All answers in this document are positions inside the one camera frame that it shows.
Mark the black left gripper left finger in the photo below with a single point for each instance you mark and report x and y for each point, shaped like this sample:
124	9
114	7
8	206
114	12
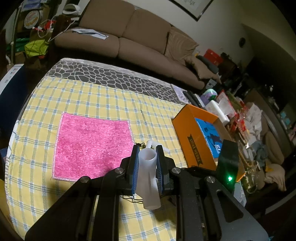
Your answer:
123	179

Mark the yellow checkered tablecloth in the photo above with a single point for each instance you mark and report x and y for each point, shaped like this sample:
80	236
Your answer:
30	188

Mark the orange cardboard box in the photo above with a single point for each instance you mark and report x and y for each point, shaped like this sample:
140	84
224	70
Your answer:
201	135

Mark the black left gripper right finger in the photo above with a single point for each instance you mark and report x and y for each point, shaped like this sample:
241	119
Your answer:
171	179

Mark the black remote control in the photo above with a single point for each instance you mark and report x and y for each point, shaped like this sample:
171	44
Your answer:
192	99

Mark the brown cushion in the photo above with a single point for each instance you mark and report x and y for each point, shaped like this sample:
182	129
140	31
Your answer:
201	69

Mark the wicker basket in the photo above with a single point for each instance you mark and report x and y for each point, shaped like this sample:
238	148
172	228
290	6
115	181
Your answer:
246	153

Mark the white PVC fitting pile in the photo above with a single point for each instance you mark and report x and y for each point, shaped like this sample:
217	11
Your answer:
153	144

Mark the white tissue box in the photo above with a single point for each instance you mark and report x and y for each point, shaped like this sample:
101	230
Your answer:
214	108

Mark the white PVC pipe fitting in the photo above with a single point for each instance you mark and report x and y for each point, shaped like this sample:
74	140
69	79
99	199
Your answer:
147	187

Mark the brown sofa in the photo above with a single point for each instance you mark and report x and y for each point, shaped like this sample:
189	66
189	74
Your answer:
137	37

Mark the black zigzag wire headband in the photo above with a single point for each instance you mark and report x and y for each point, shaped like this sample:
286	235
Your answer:
141	176

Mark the dark blue long box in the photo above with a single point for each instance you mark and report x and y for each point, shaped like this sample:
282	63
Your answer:
14	90

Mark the pink microfiber cloth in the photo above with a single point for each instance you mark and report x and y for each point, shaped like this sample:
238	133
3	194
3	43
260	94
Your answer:
89	146

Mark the green bag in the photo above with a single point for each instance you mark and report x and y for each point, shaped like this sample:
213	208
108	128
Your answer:
36	48

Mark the purple game controller card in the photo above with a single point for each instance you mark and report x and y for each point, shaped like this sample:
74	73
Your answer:
180	95

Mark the red box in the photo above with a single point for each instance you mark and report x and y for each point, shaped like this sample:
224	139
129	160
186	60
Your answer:
213	57

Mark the papers on sofa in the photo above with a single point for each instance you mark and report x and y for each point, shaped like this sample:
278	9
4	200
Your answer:
90	32

